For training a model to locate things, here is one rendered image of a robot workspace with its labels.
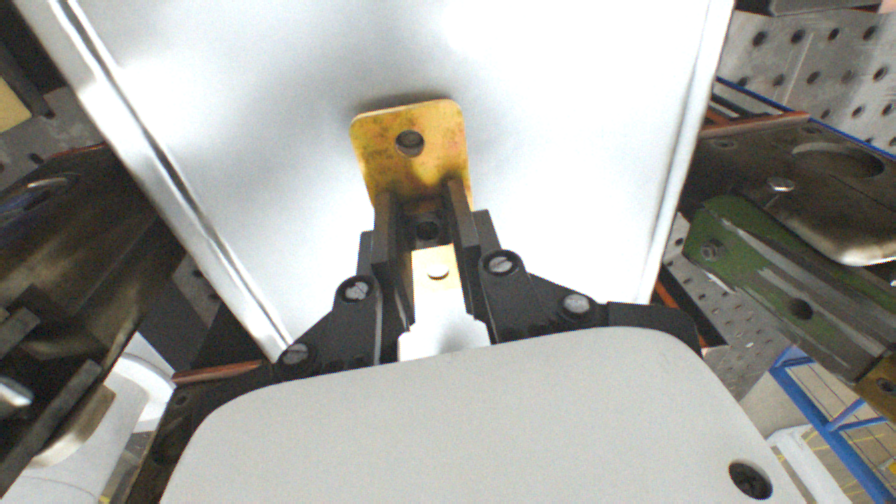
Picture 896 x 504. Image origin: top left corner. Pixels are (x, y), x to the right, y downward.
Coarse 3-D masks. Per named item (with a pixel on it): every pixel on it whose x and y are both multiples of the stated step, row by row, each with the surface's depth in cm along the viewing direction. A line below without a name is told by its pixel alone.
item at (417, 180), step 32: (352, 128) 12; (384, 128) 12; (416, 128) 12; (448, 128) 12; (384, 160) 13; (416, 160) 13; (448, 160) 13; (416, 192) 14; (416, 224) 14; (448, 224) 14; (416, 256) 16; (448, 256) 16; (416, 288) 17; (448, 288) 17
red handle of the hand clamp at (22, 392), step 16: (0, 368) 10; (16, 368) 11; (0, 384) 10; (16, 384) 11; (32, 384) 11; (0, 400) 10; (16, 400) 11; (32, 400) 11; (0, 416) 10; (16, 416) 11
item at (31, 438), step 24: (24, 312) 11; (0, 336) 10; (24, 336) 11; (48, 360) 13; (72, 360) 13; (48, 384) 12; (72, 384) 12; (48, 408) 11; (0, 432) 11; (24, 432) 11; (48, 432) 11; (0, 456) 10; (24, 456) 11; (0, 480) 10
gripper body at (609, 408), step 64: (320, 384) 7; (384, 384) 7; (448, 384) 7; (512, 384) 6; (576, 384) 6; (640, 384) 6; (704, 384) 6; (192, 448) 6; (256, 448) 6; (320, 448) 6; (384, 448) 6; (448, 448) 6; (512, 448) 5; (576, 448) 5; (640, 448) 5; (704, 448) 5; (768, 448) 5
